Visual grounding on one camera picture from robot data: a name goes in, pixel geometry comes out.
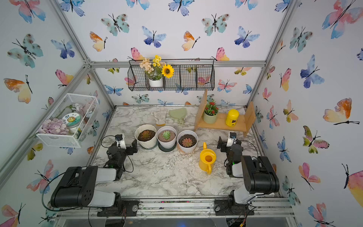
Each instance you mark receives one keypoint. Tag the yellow plastic jar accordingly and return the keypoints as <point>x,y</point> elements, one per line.
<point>232,117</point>

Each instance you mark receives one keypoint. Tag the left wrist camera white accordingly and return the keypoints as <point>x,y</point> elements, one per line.
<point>121,141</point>

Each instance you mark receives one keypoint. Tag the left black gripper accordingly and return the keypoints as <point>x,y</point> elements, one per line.
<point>134,147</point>

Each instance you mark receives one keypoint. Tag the green leaf-shaped dish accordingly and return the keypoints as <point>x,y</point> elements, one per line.
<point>178,115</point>

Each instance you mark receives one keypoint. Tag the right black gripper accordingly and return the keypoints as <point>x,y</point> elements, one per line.
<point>223,144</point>

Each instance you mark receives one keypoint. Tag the wooden shelf rack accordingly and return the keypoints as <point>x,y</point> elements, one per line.
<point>243,123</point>

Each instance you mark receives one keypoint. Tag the black wire wall basket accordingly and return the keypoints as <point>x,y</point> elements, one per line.
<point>189,75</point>

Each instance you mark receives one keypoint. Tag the dark green pot saucer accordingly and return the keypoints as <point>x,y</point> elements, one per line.
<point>163,149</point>

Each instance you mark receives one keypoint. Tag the round tin with label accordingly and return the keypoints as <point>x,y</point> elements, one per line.
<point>72,120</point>

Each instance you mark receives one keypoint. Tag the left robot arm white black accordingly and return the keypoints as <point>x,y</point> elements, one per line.
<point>77,189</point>

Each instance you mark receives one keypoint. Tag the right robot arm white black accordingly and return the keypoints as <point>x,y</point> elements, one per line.
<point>257,173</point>

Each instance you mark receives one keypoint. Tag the white wire mesh basket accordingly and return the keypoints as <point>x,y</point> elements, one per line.
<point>87,107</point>

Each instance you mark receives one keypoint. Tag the green pot red flowers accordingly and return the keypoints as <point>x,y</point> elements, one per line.
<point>210,113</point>

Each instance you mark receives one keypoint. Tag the pink pebbles pile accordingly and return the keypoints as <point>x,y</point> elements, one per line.
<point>54,126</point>

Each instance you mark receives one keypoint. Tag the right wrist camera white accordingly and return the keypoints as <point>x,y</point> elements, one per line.
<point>231,139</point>

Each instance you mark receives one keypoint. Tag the white pot red succulent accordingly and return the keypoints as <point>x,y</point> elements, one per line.
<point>187,141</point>

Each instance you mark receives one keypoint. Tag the white pot green succulent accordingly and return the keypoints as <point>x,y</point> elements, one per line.
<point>167,136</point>

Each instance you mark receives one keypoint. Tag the yellow plastic watering can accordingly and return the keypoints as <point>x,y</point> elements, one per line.
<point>207,159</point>

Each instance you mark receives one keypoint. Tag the white pot dark succulent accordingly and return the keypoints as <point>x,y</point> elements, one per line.
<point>146,136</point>

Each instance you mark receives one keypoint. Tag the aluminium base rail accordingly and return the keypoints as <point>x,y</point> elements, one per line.
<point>205,207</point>

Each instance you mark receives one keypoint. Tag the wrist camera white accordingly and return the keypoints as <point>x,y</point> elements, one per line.
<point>231,139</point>
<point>121,141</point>

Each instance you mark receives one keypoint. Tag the white pot artificial flowers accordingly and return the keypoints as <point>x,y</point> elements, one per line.
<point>156,71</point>

